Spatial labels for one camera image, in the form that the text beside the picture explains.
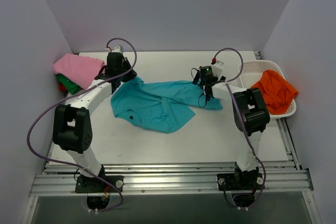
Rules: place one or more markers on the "white plastic basket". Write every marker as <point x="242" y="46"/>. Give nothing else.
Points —
<point x="252" y="71"/>

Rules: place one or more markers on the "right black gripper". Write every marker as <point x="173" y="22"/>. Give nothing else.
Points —
<point x="208" y="81"/>

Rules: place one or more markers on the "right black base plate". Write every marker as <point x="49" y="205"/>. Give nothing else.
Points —
<point x="230" y="182"/>

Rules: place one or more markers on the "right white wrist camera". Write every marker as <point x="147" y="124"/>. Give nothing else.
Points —
<point x="217" y="69"/>

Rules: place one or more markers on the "teal t-shirt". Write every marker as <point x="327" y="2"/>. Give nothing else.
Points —
<point x="163" y="107"/>

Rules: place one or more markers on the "green folded t-shirt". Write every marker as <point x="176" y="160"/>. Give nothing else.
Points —
<point x="70" y="86"/>

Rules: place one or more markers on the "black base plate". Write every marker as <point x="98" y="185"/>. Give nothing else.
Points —
<point x="230" y="182"/>
<point x="92" y="185"/>

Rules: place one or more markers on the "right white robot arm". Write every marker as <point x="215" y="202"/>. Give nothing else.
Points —
<point x="249" y="109"/>

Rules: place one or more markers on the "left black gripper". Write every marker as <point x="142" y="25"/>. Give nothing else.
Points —
<point x="128" y="72"/>

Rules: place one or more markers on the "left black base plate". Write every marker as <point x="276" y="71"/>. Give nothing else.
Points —
<point x="92" y="185"/>

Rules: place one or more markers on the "aluminium rail frame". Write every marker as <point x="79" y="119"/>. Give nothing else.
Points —
<point x="175" y="178"/>

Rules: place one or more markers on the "red folded t-shirt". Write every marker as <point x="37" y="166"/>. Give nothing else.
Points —
<point x="62" y="88"/>

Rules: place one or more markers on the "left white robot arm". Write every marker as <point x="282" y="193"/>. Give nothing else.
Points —
<point x="72" y="130"/>

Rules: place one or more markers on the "pink folded t-shirt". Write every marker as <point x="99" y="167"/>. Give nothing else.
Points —
<point x="79" y="69"/>

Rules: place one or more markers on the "orange t-shirt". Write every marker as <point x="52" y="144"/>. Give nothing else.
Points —
<point x="276" y="92"/>

